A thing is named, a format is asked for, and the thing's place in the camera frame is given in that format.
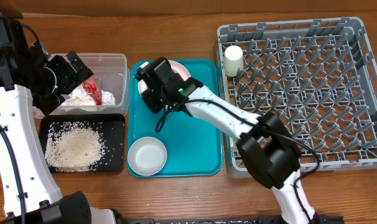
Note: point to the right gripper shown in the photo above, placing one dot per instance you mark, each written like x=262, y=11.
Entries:
x=148, y=98

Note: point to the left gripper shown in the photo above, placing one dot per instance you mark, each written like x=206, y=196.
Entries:
x=58, y=63

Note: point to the red snack wrapper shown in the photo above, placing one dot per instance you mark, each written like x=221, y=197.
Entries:
x=93, y=87

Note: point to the white napkin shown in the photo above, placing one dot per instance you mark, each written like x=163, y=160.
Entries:
x=80, y=97

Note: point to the grey bowl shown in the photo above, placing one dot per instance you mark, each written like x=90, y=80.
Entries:
x=147, y=156

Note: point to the pile of rice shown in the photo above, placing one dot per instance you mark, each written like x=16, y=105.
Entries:
x=73, y=146

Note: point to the cream paper cup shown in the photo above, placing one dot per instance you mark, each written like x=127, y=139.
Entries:
x=233, y=60

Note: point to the wooden chopstick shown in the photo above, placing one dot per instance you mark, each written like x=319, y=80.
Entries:
x=226, y=89

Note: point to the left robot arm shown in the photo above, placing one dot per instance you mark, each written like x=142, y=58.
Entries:
x=29, y=79

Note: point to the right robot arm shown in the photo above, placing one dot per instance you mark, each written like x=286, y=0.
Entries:
x=266, y=147

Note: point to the grey dishwasher rack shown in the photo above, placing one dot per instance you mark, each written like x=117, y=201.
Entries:
x=319, y=76

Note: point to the clear plastic bin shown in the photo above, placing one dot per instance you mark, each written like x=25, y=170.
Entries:
x=113, y=72

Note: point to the pink plate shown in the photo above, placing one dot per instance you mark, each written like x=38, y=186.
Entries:
x=176, y=67

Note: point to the black plastic tray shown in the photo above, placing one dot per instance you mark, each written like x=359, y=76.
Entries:
x=111, y=126

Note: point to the teal serving tray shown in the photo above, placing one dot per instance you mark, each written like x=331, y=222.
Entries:
x=194, y=147

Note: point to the cardboard backdrop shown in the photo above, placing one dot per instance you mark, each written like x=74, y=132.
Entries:
x=92, y=8

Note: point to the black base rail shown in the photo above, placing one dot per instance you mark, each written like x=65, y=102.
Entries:
x=322, y=219

